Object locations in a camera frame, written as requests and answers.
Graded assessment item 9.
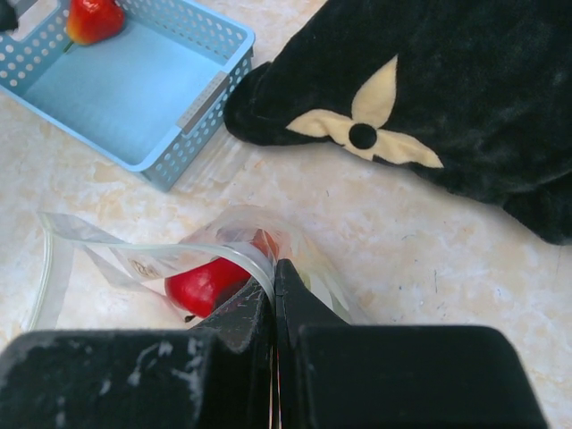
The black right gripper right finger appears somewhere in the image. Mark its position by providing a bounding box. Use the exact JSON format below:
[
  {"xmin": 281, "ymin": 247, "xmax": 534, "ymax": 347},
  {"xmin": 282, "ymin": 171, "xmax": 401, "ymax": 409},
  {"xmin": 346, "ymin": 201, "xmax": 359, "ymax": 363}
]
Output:
[{"xmin": 274, "ymin": 259, "xmax": 547, "ymax": 428}]

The light blue plastic basket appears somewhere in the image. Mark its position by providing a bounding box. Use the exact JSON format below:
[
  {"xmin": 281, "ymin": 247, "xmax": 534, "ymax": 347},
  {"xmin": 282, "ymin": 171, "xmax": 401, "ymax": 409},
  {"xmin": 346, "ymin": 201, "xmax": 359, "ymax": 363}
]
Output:
[{"xmin": 1, "ymin": 1, "xmax": 256, "ymax": 191}]

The red yellow toy pepper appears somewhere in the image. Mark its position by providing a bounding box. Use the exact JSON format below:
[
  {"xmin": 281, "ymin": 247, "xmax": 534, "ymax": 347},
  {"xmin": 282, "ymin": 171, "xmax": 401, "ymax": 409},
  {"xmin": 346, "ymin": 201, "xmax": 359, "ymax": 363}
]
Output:
[{"xmin": 63, "ymin": 0, "xmax": 125, "ymax": 53}]

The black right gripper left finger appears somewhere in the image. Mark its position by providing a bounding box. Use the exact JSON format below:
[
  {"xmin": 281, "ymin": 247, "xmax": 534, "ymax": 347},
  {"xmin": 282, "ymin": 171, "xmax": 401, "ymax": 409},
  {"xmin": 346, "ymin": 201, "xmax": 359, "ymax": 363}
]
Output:
[{"xmin": 1, "ymin": 282, "xmax": 273, "ymax": 428}]

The red toy apple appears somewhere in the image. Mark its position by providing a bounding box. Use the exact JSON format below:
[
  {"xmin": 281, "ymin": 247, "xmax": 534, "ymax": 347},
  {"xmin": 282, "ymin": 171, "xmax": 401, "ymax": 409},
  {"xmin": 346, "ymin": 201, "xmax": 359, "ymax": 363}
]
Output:
[{"xmin": 164, "ymin": 258, "xmax": 251, "ymax": 318}]

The black pillow with cream flowers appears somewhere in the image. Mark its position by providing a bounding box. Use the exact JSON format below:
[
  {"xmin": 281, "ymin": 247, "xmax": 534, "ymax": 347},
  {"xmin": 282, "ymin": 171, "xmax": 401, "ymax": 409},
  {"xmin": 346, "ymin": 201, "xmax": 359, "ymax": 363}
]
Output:
[{"xmin": 223, "ymin": 1, "xmax": 571, "ymax": 245}]

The clear dotted zip top bag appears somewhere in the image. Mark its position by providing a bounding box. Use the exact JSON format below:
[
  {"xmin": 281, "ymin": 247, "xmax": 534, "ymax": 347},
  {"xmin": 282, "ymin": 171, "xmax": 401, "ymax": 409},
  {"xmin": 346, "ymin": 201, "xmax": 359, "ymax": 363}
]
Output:
[{"xmin": 27, "ymin": 206, "xmax": 373, "ymax": 330}]

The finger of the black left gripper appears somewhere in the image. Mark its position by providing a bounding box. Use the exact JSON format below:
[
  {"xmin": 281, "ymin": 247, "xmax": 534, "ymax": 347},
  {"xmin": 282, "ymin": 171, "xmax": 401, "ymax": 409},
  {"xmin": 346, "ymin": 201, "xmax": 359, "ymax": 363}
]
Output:
[{"xmin": 0, "ymin": 0, "xmax": 19, "ymax": 32}]

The orange toy orange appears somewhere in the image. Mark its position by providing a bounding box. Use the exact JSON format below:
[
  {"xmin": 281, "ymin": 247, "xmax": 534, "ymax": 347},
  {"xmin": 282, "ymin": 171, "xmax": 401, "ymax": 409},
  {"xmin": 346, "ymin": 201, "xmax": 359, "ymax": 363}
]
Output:
[{"xmin": 251, "ymin": 229, "xmax": 280, "ymax": 261}]

